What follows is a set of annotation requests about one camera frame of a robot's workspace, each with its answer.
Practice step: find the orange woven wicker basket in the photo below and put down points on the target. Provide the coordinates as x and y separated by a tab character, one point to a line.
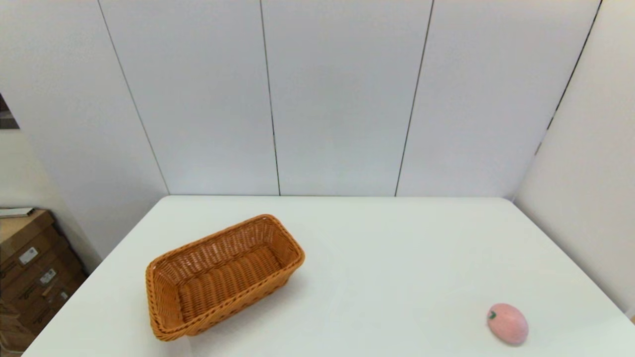
223	277

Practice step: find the pink toy peach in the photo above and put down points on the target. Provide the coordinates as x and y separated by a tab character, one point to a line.
508	324

